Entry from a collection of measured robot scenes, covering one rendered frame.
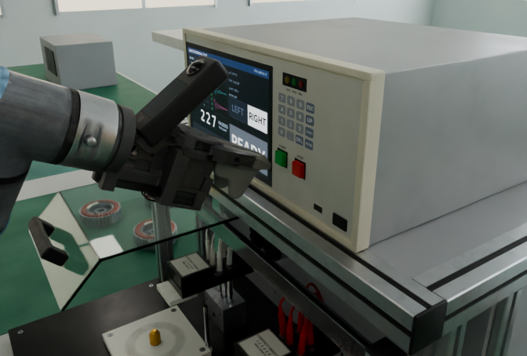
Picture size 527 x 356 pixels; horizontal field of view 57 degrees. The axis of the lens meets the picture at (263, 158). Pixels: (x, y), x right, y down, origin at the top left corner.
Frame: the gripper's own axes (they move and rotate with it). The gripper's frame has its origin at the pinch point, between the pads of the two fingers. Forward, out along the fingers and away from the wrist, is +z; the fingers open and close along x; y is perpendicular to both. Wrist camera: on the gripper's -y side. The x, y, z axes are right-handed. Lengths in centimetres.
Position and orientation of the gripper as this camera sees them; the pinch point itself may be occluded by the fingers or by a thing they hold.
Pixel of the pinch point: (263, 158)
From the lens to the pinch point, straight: 61.3
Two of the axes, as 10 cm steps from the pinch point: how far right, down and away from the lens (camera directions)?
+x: 5.5, 3.1, -7.7
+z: 7.6, 2.1, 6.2
